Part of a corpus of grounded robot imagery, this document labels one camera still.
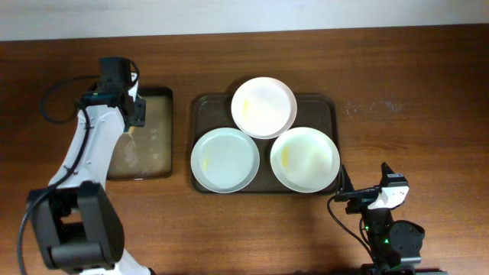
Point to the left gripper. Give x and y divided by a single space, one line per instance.
140 120

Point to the small black water tray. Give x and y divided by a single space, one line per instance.
147 153

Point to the light blue plate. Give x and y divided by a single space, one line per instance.
224 160

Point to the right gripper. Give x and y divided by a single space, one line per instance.
345 184

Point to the pinkish white plate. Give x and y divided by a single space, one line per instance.
264 107

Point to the large brown serving tray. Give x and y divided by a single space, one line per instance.
213 111

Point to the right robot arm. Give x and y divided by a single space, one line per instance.
394 246

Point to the light green plate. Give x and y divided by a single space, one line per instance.
305 160

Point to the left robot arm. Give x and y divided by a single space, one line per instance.
75 225

